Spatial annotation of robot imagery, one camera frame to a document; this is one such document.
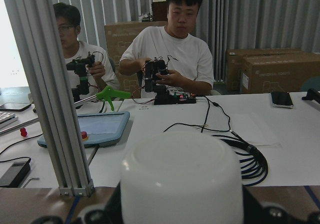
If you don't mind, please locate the green plastic clamp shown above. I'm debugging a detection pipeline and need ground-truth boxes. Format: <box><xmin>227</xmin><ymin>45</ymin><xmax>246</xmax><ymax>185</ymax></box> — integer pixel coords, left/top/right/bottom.
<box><xmin>95</xmin><ymin>86</ymin><xmax>132</xmax><ymax>111</ymax></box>

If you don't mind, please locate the white plastic cup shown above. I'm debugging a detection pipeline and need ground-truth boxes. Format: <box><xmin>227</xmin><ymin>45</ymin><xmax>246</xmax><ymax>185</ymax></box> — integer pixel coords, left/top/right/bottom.
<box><xmin>120</xmin><ymin>131</ymin><xmax>244</xmax><ymax>223</ymax></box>

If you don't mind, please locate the aluminium frame post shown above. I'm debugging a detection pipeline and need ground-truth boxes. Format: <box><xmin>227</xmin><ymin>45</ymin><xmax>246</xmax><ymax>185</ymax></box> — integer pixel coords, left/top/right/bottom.
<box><xmin>4</xmin><ymin>0</ymin><xmax>94</xmax><ymax>196</ymax></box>

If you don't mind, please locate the black power adapter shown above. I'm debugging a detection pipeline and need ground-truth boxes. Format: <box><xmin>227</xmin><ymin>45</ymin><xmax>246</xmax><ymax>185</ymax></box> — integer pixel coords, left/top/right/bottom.
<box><xmin>0</xmin><ymin>158</ymin><xmax>31</xmax><ymax>188</ymax></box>

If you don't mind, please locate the coiled black cable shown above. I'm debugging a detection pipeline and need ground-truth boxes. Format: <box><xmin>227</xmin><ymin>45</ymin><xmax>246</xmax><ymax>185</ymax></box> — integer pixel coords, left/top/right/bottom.
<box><xmin>212</xmin><ymin>131</ymin><xmax>269</xmax><ymax>186</ymax></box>

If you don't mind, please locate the cardboard box right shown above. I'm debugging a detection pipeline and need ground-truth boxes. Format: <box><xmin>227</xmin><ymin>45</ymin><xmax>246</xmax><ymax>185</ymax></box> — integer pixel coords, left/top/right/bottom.
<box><xmin>226</xmin><ymin>48</ymin><xmax>320</xmax><ymax>94</ymax></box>

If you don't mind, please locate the cardboard box behind man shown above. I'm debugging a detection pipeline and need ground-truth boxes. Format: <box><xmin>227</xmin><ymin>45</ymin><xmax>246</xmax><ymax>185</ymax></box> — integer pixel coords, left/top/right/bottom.
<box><xmin>104</xmin><ymin>21</ymin><xmax>167</xmax><ymax>98</ymax></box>

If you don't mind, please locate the blue teach pendant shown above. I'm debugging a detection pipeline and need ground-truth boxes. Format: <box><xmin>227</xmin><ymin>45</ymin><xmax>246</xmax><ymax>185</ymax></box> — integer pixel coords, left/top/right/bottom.
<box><xmin>37</xmin><ymin>111</ymin><xmax>131</xmax><ymax>148</ymax></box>

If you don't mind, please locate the man in white shirt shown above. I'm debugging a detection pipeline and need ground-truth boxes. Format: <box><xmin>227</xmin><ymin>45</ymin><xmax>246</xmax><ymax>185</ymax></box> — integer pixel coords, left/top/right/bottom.
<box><xmin>119</xmin><ymin>0</ymin><xmax>214</xmax><ymax>95</ymax></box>

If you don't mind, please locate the man with glasses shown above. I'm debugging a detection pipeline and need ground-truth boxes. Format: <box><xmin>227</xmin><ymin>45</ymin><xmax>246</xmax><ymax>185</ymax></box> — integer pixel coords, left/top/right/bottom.
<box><xmin>53</xmin><ymin>3</ymin><xmax>120</xmax><ymax>102</ymax></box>

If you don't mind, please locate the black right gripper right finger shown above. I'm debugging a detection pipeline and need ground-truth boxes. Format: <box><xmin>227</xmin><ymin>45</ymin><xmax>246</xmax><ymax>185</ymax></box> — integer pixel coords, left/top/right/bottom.
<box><xmin>242</xmin><ymin>186</ymin><xmax>320</xmax><ymax>224</ymax></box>

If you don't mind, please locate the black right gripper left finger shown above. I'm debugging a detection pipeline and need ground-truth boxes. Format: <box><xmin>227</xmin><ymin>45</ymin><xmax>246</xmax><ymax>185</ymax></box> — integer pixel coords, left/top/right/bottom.
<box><xmin>32</xmin><ymin>186</ymin><xmax>123</xmax><ymax>223</ymax></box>

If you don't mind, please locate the white keyboard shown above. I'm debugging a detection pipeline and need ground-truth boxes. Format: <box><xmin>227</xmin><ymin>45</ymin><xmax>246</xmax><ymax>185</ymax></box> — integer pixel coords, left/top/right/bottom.
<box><xmin>0</xmin><ymin>111</ymin><xmax>19</xmax><ymax>129</ymax></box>

